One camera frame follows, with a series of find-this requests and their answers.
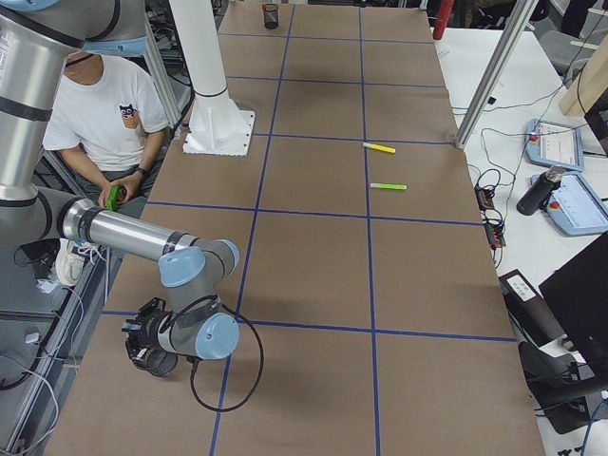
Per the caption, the far black mesh cup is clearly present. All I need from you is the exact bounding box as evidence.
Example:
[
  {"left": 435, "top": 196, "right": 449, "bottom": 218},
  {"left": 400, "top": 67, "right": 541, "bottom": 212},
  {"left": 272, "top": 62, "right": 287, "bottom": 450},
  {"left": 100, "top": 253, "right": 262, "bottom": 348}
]
[{"left": 262, "top": 3, "right": 279, "bottom": 29}]

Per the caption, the green phone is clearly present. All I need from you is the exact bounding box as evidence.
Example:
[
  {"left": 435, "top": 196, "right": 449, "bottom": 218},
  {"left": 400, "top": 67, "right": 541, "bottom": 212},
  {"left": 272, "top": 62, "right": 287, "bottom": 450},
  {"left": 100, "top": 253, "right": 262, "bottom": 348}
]
[{"left": 105, "top": 185, "right": 123, "bottom": 212}]

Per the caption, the aluminium frame post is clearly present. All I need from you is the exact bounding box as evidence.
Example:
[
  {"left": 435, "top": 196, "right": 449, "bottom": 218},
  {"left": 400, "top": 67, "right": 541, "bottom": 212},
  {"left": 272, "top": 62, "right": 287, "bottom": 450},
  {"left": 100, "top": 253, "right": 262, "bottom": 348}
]
[{"left": 453, "top": 0, "right": 538, "bottom": 149}]

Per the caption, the lower teach pendant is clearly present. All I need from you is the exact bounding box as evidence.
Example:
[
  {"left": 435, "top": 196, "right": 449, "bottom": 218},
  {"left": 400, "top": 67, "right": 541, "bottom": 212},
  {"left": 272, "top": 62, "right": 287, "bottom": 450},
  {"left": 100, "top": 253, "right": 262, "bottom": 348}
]
[{"left": 546, "top": 172, "right": 607, "bottom": 237}]

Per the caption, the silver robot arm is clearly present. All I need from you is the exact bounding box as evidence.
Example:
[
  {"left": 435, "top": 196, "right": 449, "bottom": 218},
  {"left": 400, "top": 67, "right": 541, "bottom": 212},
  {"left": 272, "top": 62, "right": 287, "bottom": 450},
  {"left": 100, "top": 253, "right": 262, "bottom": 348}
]
[{"left": 1, "top": 1, "right": 239, "bottom": 376}]

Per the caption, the red cylinder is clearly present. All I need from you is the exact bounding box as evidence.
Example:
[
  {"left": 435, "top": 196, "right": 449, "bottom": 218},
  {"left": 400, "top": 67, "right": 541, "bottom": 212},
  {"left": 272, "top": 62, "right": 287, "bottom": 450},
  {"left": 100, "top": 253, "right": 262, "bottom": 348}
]
[{"left": 432, "top": 0, "right": 454, "bottom": 41}]

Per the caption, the black monitor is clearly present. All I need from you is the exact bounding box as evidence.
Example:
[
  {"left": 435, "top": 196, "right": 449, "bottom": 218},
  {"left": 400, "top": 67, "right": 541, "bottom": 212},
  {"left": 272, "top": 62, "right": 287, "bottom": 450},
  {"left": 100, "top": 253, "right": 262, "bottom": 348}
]
[{"left": 540, "top": 234, "right": 607, "bottom": 375}]

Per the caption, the black camera cable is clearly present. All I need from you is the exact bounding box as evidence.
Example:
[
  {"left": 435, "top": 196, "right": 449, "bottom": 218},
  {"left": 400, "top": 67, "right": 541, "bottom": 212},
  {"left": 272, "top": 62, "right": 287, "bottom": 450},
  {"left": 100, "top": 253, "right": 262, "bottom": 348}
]
[{"left": 173, "top": 294, "right": 265, "bottom": 411}]

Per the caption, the seated person white shirt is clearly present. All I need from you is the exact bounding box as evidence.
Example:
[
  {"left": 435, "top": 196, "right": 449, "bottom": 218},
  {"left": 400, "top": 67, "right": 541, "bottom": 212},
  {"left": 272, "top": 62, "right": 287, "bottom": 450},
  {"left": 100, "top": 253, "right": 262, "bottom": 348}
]
[{"left": 42, "top": 51, "right": 170, "bottom": 219}]

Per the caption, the black device white panel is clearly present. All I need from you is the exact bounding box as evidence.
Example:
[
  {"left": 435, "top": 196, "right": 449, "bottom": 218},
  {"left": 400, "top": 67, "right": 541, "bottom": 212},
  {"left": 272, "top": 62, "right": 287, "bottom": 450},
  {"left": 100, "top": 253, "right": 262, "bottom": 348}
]
[{"left": 499, "top": 269, "right": 565, "bottom": 346}]

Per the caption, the black water bottle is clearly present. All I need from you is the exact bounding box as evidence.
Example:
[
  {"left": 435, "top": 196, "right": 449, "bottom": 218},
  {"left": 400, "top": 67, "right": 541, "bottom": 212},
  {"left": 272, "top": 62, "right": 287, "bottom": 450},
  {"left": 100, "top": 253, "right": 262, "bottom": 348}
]
[{"left": 516, "top": 165, "right": 566, "bottom": 216}]

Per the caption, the upper teach pendant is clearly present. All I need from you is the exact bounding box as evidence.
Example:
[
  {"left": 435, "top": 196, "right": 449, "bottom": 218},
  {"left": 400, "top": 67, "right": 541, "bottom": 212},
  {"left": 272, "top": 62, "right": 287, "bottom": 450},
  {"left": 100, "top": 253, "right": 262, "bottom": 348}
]
[{"left": 525, "top": 119, "right": 584, "bottom": 172}]

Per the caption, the green highlighter pen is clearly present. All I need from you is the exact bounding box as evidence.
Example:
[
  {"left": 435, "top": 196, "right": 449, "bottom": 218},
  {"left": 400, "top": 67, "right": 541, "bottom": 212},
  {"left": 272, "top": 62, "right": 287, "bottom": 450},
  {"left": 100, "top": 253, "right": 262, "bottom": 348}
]
[{"left": 370, "top": 182, "right": 408, "bottom": 191}]

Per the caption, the wooden board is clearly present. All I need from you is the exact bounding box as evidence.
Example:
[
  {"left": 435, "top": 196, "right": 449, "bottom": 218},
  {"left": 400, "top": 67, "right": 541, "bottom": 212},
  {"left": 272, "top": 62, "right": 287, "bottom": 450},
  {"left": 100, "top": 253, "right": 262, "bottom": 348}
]
[{"left": 560, "top": 36, "right": 608, "bottom": 117}]

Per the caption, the yellow highlighter pen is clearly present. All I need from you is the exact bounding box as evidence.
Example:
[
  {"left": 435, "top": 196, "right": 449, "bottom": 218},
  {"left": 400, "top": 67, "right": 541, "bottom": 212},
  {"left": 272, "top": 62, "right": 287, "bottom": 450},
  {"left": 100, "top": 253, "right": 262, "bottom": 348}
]
[{"left": 362, "top": 142, "right": 396, "bottom": 154}]

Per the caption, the teach pendant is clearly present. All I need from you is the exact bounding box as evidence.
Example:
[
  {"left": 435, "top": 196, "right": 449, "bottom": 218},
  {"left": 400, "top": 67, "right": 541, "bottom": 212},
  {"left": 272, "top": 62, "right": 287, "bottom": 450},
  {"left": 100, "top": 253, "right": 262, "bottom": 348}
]
[
  {"left": 546, "top": 172, "right": 607, "bottom": 237},
  {"left": 525, "top": 119, "right": 584, "bottom": 172}
]

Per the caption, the black mesh cup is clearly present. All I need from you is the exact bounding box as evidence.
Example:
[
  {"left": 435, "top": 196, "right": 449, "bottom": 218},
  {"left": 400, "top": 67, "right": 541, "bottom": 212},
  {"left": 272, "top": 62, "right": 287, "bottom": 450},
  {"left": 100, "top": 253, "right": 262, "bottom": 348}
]
[
  {"left": 262, "top": 3, "right": 279, "bottom": 29},
  {"left": 134, "top": 350, "right": 179, "bottom": 378}
]

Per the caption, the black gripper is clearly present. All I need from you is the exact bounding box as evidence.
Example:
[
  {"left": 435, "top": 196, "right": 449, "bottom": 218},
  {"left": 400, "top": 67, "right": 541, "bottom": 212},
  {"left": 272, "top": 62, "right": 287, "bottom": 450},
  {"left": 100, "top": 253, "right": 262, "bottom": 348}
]
[{"left": 122, "top": 297, "right": 170, "bottom": 368}]

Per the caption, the near black mesh cup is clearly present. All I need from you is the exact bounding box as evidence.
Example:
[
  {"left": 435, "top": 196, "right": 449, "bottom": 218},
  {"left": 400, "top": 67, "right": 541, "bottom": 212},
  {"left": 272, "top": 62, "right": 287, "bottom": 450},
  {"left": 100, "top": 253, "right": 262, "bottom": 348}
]
[{"left": 134, "top": 350, "right": 179, "bottom": 378}]

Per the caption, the black orange usb hub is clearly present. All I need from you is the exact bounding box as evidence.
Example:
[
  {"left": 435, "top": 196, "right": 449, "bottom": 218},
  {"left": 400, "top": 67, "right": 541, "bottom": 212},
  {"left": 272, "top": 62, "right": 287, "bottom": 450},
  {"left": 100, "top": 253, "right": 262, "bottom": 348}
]
[{"left": 474, "top": 185, "right": 505, "bottom": 250}]

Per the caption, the white camera stand pillar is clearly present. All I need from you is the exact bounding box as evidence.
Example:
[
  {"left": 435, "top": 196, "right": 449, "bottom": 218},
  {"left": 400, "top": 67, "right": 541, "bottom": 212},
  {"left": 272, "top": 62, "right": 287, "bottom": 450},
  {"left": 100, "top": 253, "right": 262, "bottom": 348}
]
[{"left": 169, "top": 0, "right": 256, "bottom": 157}]

